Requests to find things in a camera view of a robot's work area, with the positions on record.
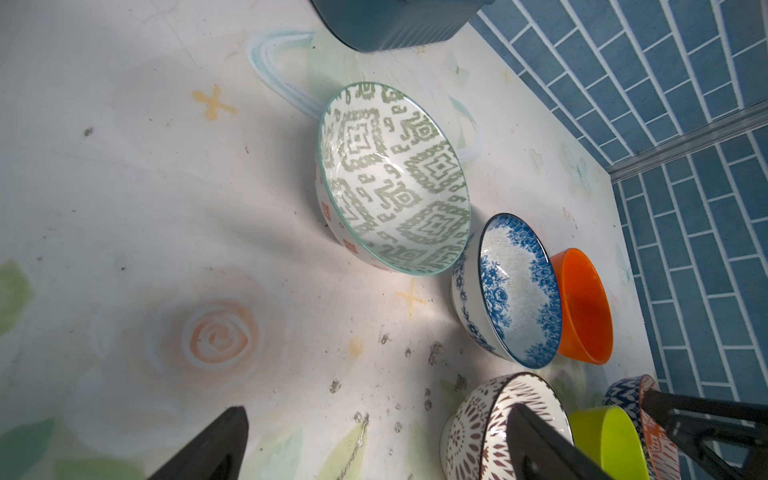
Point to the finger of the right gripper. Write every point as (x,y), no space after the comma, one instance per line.
(692,423)

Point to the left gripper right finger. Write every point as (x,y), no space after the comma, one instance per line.
(538,451)

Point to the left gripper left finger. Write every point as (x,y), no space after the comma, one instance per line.
(217,452)

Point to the maroon patterned white bowl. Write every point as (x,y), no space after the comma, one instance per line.
(473,442)

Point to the lime green plastic bowl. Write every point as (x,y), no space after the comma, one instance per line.
(607,436)

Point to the orange plastic bowl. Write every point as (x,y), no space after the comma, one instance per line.
(587,327)

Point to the green patterned bowl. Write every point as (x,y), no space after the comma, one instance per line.
(389,183)

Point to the red geometric patterned bowl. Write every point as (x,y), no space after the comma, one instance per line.
(661,455)

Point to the small blue floral bowl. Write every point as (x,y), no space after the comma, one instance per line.
(506,295)

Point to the teal plastic bin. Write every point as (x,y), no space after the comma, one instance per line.
(379,25)

